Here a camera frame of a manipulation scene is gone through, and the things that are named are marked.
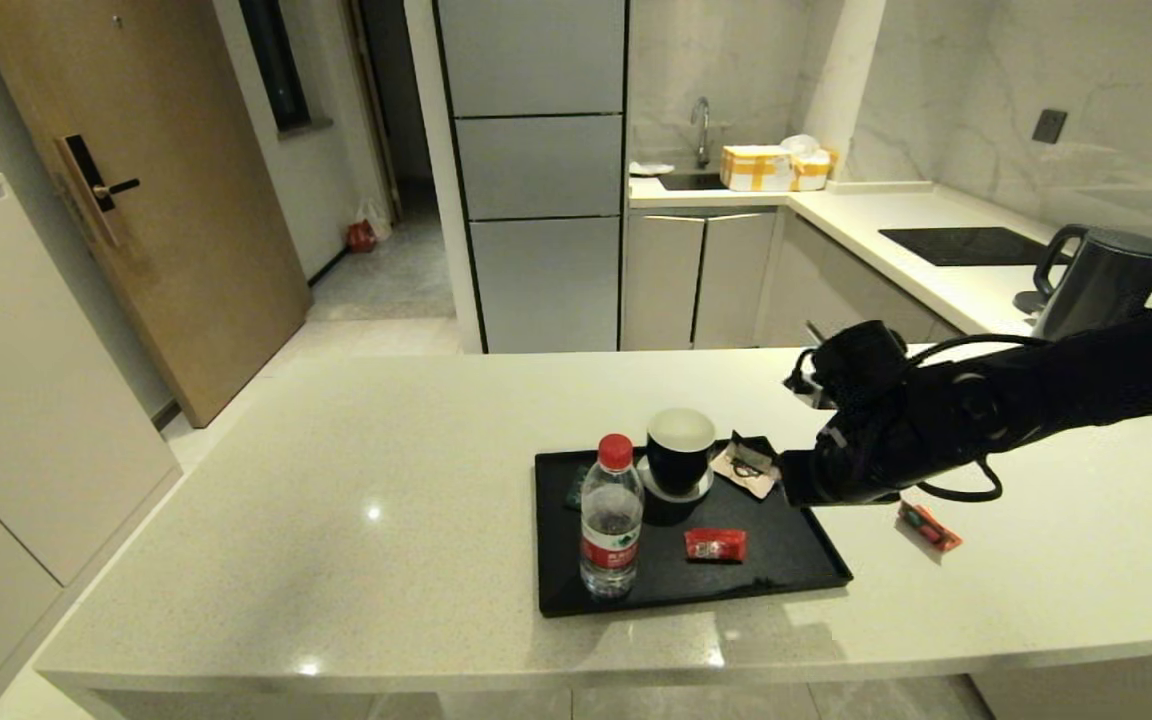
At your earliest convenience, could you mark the clear water bottle red cap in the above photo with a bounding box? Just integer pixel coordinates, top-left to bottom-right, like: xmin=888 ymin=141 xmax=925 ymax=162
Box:
xmin=580 ymin=434 xmax=646 ymax=601

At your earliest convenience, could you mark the grey kitchen base cabinet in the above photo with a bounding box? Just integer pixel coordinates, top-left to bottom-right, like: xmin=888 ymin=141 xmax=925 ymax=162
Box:
xmin=622 ymin=208 xmax=972 ymax=352

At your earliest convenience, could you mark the black mug white inside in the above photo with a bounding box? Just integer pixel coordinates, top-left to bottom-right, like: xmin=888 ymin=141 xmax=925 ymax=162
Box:
xmin=646 ymin=408 xmax=717 ymax=498

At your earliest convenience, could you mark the round white coaster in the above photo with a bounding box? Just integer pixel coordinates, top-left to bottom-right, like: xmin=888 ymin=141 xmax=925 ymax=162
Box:
xmin=637 ymin=456 xmax=715 ymax=505

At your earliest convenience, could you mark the dark window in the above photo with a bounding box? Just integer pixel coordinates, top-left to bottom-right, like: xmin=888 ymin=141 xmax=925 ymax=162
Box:
xmin=239 ymin=0 xmax=315 ymax=136

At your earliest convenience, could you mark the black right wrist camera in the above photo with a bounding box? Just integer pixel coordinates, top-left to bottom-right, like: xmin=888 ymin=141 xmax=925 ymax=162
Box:
xmin=784 ymin=320 xmax=912 ymax=409

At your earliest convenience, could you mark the tall grey refrigerator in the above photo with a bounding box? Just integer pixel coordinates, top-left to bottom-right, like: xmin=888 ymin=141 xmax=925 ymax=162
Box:
xmin=433 ymin=0 xmax=629 ymax=355

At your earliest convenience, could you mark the black electric kettle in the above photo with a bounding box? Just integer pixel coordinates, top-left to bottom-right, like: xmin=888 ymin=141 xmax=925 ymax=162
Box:
xmin=1034 ymin=226 xmax=1152 ymax=341

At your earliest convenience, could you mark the black door lock with handle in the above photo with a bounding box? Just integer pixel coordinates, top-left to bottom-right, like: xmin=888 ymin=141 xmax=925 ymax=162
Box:
xmin=58 ymin=135 xmax=142 ymax=249

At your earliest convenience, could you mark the pink tea sachet black logo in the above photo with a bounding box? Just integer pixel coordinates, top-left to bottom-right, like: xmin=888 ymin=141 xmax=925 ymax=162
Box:
xmin=713 ymin=432 xmax=782 ymax=500

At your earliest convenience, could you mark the white storage cabinet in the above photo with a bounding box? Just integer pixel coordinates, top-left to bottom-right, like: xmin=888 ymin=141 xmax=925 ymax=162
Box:
xmin=0 ymin=175 xmax=183 ymax=720

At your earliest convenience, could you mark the chrome sink faucet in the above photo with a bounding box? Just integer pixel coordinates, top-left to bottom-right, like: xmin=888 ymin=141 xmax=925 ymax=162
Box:
xmin=689 ymin=97 xmax=713 ymax=171

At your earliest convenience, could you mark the black rectangular serving tray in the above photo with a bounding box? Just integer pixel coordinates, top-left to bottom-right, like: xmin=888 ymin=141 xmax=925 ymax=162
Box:
xmin=534 ymin=437 xmax=855 ymax=619

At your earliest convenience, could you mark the red sachet with black circle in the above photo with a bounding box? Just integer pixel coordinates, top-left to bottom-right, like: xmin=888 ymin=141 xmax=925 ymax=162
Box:
xmin=684 ymin=528 xmax=749 ymax=564

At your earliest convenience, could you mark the black induction cooktop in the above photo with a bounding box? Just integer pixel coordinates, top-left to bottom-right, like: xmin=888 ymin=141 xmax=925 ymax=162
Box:
xmin=878 ymin=228 xmax=1072 ymax=269

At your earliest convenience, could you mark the brown wooden door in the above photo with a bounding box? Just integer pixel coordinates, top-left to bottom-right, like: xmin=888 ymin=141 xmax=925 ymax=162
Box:
xmin=0 ymin=0 xmax=314 ymax=429

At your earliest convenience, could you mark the red sachet dark end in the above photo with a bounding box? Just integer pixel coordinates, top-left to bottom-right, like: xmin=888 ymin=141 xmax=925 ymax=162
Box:
xmin=898 ymin=500 xmax=964 ymax=554

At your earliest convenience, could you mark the white box with yellow tape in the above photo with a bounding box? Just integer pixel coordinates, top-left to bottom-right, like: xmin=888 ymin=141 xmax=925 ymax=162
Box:
xmin=719 ymin=146 xmax=795 ymax=193

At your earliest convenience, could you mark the small yellow taped box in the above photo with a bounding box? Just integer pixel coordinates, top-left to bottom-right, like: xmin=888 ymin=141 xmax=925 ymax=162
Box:
xmin=792 ymin=150 xmax=839 ymax=193

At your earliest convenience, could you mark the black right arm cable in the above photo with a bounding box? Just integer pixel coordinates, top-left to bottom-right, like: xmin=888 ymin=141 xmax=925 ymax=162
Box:
xmin=911 ymin=335 xmax=1052 ymax=503

